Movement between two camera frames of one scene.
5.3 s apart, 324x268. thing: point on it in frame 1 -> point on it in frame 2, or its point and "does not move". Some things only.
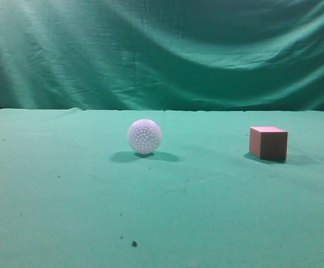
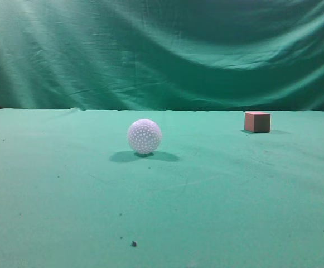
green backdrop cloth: x=281 y=55 does not move
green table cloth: x=63 y=188 does not move
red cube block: x=269 y=143 -> x=257 y=121
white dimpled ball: x=144 y=136 does not move
